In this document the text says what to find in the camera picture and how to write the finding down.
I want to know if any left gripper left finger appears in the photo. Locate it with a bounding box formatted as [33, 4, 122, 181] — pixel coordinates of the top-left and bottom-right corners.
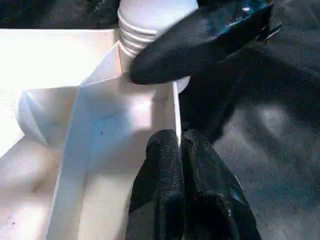
[125, 128, 186, 240]

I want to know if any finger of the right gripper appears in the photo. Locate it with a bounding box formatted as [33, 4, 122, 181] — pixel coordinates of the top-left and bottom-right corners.
[129, 0, 274, 86]

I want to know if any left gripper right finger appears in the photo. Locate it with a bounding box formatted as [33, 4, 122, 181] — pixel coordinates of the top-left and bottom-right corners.
[180, 122, 263, 240]

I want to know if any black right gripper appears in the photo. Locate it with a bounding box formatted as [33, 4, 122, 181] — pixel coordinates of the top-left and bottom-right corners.
[246, 4, 284, 41]

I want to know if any white plastic table leg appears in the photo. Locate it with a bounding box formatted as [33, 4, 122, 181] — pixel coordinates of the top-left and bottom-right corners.
[116, 0, 200, 56]

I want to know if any white plastic table top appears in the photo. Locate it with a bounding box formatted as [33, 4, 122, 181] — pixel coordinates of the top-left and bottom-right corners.
[0, 28, 190, 240]

